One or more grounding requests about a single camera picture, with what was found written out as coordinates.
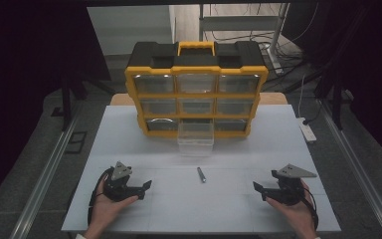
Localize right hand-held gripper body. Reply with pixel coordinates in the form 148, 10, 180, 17
267, 163, 318, 206

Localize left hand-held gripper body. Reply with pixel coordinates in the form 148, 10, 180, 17
102, 160, 146, 203

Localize silver metal bolt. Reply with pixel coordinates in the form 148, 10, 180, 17
196, 166, 208, 184

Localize clear plastic drawer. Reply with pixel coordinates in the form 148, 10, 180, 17
177, 119, 216, 157

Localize yellow and black drawer organizer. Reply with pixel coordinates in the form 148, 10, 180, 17
124, 40, 270, 139

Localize person's left hand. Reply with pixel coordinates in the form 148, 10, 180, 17
89, 174, 140, 234

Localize person's right hand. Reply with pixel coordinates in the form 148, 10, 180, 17
265, 180, 318, 234

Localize white power strip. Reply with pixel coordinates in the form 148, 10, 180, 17
296, 117, 318, 144

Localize black floor plate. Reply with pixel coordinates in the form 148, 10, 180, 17
64, 130, 89, 155

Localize wooden table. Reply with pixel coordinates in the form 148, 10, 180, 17
109, 92, 289, 107

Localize black metal stand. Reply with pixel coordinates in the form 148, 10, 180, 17
50, 74, 89, 131
313, 74, 356, 131

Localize dark curtain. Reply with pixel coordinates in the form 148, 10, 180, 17
0, 0, 111, 213
283, 0, 382, 173

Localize white partition panel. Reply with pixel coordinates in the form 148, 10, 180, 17
87, 5, 177, 57

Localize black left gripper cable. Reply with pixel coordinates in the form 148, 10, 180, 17
87, 167, 113, 227

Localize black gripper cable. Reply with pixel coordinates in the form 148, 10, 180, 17
87, 167, 113, 227
299, 181, 320, 231

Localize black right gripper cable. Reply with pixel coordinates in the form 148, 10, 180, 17
299, 181, 320, 231

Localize aluminium floor rail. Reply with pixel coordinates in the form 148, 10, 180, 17
9, 105, 83, 239
317, 99, 382, 239

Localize black plug cable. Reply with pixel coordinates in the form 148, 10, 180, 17
301, 99, 324, 126

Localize white power cable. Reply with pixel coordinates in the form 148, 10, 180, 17
297, 73, 308, 120

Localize black floor cables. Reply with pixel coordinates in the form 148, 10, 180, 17
208, 29, 316, 95

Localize grey metal desk frame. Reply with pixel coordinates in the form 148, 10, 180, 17
198, 3, 290, 76

